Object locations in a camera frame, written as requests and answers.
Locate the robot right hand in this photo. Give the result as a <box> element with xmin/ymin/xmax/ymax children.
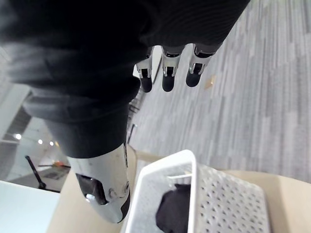
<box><xmin>0</xmin><ymin>0</ymin><xmax>251</xmax><ymax>223</ymax></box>

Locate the white perforated laundry basket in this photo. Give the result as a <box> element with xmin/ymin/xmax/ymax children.
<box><xmin>121</xmin><ymin>149</ymin><xmax>273</xmax><ymax>233</ymax></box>

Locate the black stand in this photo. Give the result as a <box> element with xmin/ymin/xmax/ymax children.
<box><xmin>25</xmin><ymin>155</ymin><xmax>47</xmax><ymax>189</ymax></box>

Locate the white appliance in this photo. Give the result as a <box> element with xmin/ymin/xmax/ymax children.
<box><xmin>0</xmin><ymin>181</ymin><xmax>61</xmax><ymax>233</ymax></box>

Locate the dark clothing item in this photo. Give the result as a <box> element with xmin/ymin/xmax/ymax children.
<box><xmin>155</xmin><ymin>183</ymin><xmax>192</xmax><ymax>233</ymax></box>

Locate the round beige wooden table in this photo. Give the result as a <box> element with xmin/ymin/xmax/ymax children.
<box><xmin>43</xmin><ymin>145</ymin><xmax>311</xmax><ymax>233</ymax></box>

